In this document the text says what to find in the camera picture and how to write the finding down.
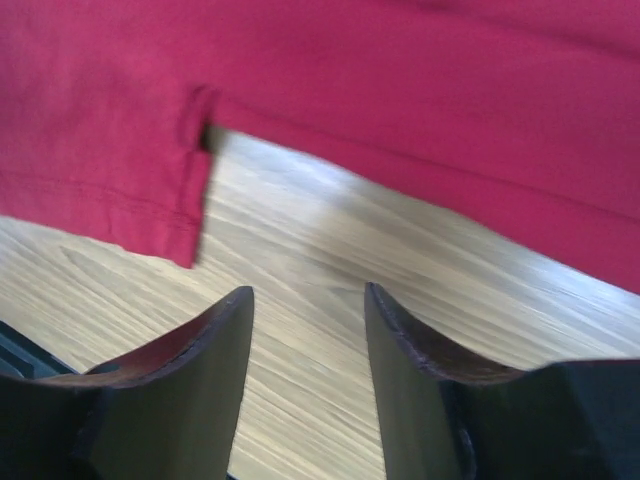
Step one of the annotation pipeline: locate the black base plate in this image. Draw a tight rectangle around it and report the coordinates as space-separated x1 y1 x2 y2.
0 322 76 380

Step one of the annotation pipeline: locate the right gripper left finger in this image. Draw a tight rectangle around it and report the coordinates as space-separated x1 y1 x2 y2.
1 286 254 479

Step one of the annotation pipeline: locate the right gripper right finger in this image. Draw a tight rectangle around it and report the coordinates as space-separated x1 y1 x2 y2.
364 283 639 479

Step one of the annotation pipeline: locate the red t shirt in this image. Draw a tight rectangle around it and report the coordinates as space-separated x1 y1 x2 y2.
1 1 639 292

